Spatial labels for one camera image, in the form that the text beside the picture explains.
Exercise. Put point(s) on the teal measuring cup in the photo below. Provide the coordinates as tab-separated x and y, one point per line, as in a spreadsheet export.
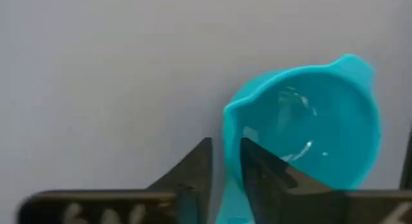
322	121

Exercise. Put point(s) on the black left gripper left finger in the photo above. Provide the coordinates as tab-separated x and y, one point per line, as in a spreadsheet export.
196	172

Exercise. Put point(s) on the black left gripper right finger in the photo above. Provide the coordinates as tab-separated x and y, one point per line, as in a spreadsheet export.
273	185

